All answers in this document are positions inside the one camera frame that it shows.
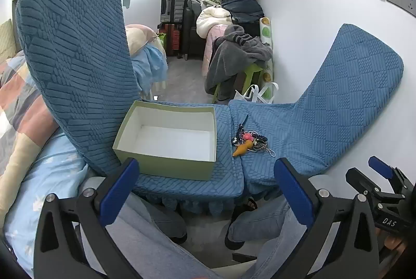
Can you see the white puffy jacket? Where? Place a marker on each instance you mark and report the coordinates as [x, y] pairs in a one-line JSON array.
[[211, 19]]

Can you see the person's left leg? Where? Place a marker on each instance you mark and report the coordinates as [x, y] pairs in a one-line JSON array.
[[146, 246]]

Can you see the patchwork quilt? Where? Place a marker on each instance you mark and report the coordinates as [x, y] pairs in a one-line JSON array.
[[22, 110]]

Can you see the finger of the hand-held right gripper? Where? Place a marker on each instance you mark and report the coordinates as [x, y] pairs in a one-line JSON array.
[[382, 167], [360, 183]]

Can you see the orange carrot charm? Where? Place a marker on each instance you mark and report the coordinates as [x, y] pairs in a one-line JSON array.
[[242, 149]]

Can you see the dark blue garment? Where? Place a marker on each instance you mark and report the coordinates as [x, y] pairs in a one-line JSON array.
[[243, 9]]

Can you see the green dotted white roll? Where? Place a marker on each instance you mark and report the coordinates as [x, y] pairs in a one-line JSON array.
[[266, 32]]

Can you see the black suitcase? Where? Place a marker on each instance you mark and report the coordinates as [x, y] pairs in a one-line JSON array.
[[189, 32]]

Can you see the cream pink pillow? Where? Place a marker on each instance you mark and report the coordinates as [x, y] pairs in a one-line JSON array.
[[138, 37]]

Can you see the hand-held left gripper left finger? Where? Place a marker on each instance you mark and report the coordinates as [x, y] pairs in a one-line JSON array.
[[118, 191]]

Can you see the person's leg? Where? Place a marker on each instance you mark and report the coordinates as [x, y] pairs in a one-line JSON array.
[[146, 246], [269, 233]]

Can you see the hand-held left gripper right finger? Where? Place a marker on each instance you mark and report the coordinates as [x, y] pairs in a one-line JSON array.
[[292, 189]]

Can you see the green bag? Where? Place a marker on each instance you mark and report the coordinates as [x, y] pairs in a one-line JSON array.
[[162, 38]]

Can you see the white tote bag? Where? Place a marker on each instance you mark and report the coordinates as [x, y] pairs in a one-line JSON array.
[[263, 94]]

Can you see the grey suitcase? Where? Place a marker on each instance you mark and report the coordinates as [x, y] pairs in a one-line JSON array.
[[172, 6]]

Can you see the person's right leg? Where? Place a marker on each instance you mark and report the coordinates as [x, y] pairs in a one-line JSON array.
[[269, 233]]

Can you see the black slipper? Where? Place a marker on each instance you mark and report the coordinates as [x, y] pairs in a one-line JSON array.
[[248, 205]]

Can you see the pink pompom charm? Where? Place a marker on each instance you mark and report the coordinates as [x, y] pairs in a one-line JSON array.
[[249, 136]]

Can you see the black hair clip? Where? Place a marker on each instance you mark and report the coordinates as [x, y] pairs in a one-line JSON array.
[[242, 128]]

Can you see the green plastic stool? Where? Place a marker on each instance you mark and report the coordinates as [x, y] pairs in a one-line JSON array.
[[252, 69]]

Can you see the grey fleece blanket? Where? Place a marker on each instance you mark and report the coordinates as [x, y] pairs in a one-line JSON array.
[[237, 51]]

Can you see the pink blanket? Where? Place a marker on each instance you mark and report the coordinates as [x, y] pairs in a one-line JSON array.
[[213, 45]]

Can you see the blue covered chair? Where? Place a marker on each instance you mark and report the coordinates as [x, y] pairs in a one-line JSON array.
[[74, 64], [341, 97]]

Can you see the light blue printed sheet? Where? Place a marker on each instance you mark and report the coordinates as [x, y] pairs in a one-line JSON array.
[[42, 188]]

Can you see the red striped suitcase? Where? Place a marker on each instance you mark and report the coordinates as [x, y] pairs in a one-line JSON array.
[[170, 38]]

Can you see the light blue blanket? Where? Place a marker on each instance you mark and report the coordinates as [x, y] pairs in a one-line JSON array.
[[151, 68]]

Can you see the green cardboard box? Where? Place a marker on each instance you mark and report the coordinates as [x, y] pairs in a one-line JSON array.
[[169, 168]]

